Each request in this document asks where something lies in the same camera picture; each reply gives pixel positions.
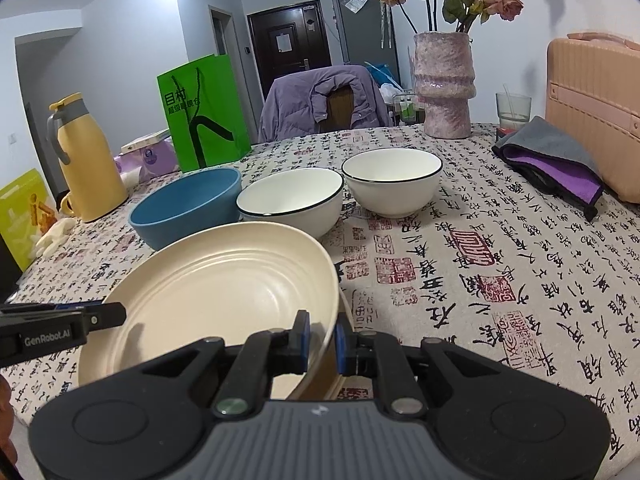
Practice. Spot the white plastic bag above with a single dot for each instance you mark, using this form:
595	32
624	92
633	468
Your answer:
390	91

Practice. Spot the paper notice on door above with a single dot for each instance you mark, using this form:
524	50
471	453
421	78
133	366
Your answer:
284	43

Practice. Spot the purple tissue pack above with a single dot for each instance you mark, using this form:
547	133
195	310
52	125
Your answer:
150	162

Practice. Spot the white bowl with dark rim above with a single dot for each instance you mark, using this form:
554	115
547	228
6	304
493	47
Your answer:
295	200
392	180

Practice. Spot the pink suitcase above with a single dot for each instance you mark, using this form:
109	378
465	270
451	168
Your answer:
595	110

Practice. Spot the blue bowl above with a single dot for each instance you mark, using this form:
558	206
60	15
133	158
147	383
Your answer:
185	205

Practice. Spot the calligraphy printed tablecloth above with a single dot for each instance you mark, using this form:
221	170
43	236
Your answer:
475	285

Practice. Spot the flat white box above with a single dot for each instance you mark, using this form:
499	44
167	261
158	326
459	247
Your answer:
145	141

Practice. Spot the red box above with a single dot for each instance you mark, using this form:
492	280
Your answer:
504	135

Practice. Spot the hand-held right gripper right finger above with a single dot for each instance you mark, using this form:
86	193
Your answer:
340	352

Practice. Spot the white rubber glove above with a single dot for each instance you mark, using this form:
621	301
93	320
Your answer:
55	237

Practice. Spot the pink ceramic vase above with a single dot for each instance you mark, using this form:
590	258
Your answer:
442	85

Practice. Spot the grey refrigerator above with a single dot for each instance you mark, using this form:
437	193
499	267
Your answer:
360	30

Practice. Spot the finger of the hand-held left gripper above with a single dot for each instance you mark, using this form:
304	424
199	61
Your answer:
75	305
105	317

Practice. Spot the blue plastic bag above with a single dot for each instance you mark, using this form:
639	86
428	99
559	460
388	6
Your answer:
380	72

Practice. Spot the green paper bag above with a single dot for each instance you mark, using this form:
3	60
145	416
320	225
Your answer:
210	115

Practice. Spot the yellow-green snack box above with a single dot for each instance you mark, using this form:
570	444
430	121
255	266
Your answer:
22	220

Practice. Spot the folded pale umbrella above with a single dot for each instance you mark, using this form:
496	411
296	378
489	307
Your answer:
385	25

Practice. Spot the purple puffer jacket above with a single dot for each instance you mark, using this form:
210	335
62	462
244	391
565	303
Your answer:
290	105

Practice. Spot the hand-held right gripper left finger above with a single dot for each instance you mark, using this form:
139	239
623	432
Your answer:
302	345

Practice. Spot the yellow thermos jug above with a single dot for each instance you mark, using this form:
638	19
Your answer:
90	170

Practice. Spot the large ribbed cream plate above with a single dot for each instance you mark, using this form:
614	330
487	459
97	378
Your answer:
210	285

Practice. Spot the dark brown door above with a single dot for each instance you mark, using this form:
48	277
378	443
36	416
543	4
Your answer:
290	75

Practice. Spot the wooden chair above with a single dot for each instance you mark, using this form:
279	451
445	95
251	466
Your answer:
339	107

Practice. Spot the storage rack with bottles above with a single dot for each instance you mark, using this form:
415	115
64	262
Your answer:
409	109

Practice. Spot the grey and purple cloth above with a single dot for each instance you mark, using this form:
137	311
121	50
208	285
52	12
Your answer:
550	160

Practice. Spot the clear drinking glass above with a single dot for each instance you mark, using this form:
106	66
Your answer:
512	112

